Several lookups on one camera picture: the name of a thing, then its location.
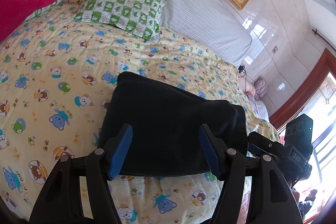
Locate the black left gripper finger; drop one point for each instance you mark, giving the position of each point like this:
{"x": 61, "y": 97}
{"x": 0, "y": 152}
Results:
{"x": 259, "y": 150}
{"x": 256, "y": 138}

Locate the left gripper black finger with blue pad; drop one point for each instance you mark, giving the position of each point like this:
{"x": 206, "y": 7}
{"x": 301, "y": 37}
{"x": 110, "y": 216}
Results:
{"x": 271, "y": 199}
{"x": 60, "y": 198}

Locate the black pants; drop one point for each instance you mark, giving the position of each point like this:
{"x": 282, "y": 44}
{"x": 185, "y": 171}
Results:
{"x": 165, "y": 122}

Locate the person in dark jacket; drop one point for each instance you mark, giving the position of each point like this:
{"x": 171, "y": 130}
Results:
{"x": 304, "y": 206}

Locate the pink bedding pile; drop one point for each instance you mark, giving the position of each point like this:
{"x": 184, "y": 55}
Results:
{"x": 255, "y": 92}

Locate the yellow cartoon bear quilt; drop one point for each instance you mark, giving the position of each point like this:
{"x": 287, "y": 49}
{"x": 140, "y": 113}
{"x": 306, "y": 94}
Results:
{"x": 57, "y": 78}

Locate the dark curtain rod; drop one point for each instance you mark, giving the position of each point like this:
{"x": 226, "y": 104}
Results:
{"x": 315, "y": 32}

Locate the green checkered pillow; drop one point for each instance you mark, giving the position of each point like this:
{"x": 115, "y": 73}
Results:
{"x": 141, "y": 18}

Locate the green striped pillow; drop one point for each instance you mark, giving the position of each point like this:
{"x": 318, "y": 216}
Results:
{"x": 42, "y": 10}

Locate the black camera box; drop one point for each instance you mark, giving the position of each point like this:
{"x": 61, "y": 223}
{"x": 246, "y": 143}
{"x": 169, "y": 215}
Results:
{"x": 298, "y": 133}

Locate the wall power socket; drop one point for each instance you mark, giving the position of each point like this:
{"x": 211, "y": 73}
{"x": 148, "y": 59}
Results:
{"x": 275, "y": 49}

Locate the red wooden door frame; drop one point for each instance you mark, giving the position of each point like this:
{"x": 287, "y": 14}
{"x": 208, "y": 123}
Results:
{"x": 325, "y": 65}

